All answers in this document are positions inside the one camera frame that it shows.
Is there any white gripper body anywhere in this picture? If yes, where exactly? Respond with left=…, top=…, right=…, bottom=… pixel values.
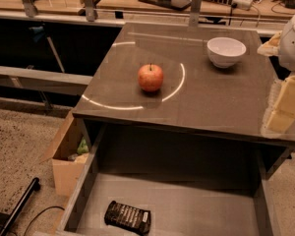
left=278, top=15, right=295, bottom=72

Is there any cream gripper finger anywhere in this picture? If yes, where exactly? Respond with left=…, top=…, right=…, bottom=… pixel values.
left=262, top=74, right=295, bottom=134
left=257, top=31, right=281, bottom=57

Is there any black rxbar chocolate wrapper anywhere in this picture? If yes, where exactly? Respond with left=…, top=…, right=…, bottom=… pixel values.
left=104, top=201, right=151, bottom=236

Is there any dark counter cabinet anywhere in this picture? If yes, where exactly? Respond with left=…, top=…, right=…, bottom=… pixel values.
left=72, top=22, right=295, bottom=182

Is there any grey open top drawer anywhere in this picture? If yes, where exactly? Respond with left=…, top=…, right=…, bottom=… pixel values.
left=56, top=125, right=281, bottom=236

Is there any white ceramic bowl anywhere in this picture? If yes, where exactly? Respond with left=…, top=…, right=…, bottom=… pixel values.
left=206, top=37, right=247, bottom=69

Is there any red apple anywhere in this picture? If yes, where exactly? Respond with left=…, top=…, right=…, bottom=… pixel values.
left=138, top=64, right=163, bottom=92

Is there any wooden desk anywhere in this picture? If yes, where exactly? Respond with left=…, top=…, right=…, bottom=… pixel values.
left=0, top=0, right=295, bottom=37

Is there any green item in box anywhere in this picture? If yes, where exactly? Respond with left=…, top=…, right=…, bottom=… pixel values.
left=77, top=139, right=89, bottom=155

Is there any cardboard box on floor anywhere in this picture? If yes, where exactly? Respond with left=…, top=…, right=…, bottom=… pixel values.
left=40, top=112, right=89, bottom=197

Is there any black bar on floor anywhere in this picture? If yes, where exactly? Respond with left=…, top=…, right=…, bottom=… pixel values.
left=0, top=177, right=40, bottom=236

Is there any metal bracket right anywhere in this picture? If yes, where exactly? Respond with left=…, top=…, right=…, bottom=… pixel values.
left=189, top=0, right=203, bottom=27

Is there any metal bracket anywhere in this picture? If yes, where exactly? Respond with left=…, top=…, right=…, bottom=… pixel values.
left=22, top=0, right=37, bottom=18
left=189, top=0, right=203, bottom=27
left=84, top=0, right=97, bottom=22

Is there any metal bracket middle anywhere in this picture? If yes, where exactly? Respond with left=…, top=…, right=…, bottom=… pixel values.
left=84, top=0, right=97, bottom=22

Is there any metal bracket left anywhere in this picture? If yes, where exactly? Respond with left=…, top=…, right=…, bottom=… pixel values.
left=22, top=0, right=37, bottom=18

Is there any black floor cable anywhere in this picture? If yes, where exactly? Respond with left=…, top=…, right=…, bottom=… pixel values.
left=23, top=206, right=66, bottom=236

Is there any grey metal rail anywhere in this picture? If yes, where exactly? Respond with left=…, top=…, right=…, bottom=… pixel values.
left=0, top=66, right=91, bottom=95

